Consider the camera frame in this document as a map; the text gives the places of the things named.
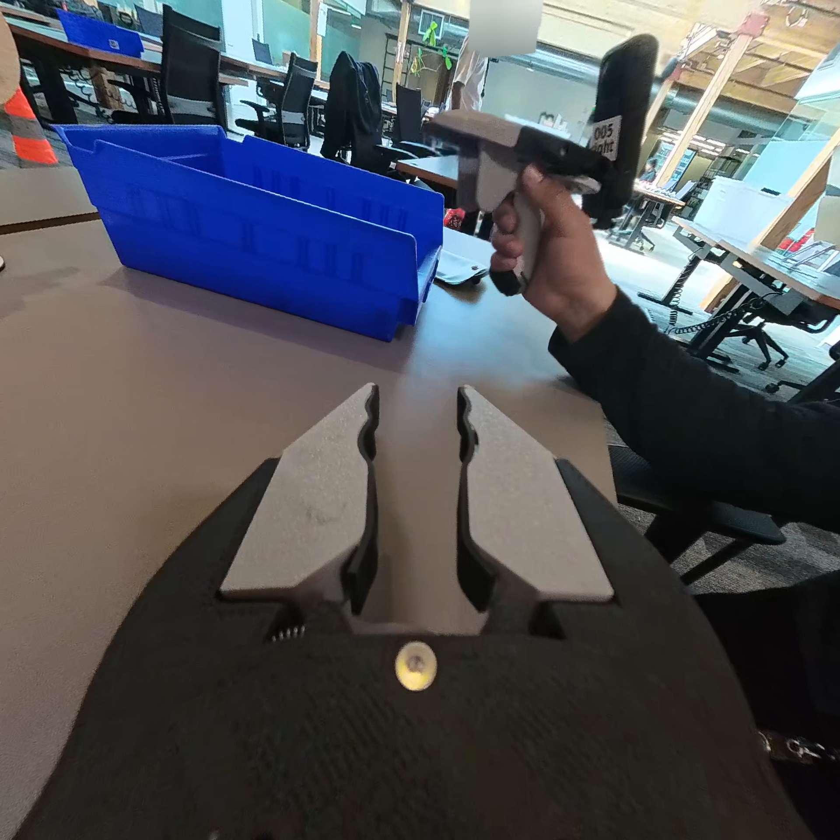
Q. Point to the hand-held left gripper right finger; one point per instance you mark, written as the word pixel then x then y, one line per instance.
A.
pixel 531 518

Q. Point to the black office chair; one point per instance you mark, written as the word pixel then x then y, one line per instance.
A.
pixel 289 98
pixel 190 72

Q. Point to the blue plastic bin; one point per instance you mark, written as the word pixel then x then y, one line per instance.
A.
pixel 262 243

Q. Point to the orange traffic cone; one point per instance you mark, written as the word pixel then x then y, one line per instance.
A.
pixel 29 131

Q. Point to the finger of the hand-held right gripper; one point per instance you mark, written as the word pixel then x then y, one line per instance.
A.
pixel 467 177
pixel 485 131

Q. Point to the person's right forearm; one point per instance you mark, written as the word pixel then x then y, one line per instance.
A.
pixel 689 426

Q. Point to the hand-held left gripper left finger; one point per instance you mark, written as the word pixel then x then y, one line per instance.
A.
pixel 308 518

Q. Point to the black hanging jacket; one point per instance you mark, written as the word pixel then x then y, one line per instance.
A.
pixel 354 105

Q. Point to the person's right hand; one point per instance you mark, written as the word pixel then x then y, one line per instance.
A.
pixel 571 262

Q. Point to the small blue bin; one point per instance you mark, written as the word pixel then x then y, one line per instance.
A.
pixel 98 33

